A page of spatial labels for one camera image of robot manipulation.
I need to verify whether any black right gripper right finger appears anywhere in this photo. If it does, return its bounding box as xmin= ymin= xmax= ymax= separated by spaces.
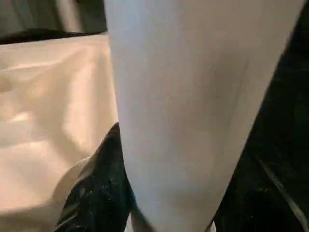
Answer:
xmin=213 ymin=186 xmax=290 ymax=232

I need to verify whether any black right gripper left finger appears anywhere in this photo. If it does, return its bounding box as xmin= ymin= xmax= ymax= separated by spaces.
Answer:
xmin=53 ymin=121 xmax=137 ymax=232

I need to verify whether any white plastic table top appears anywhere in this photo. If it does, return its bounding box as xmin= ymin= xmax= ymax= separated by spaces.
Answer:
xmin=0 ymin=32 xmax=123 ymax=232

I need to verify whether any white plastic table leg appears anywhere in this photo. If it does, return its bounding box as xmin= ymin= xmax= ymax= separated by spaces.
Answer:
xmin=103 ymin=0 xmax=309 ymax=232

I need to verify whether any black work mat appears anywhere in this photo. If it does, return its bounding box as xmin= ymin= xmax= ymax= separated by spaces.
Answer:
xmin=0 ymin=0 xmax=309 ymax=232

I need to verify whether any grey window curtain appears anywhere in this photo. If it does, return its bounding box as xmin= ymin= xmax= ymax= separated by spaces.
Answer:
xmin=0 ymin=0 xmax=84 ymax=33

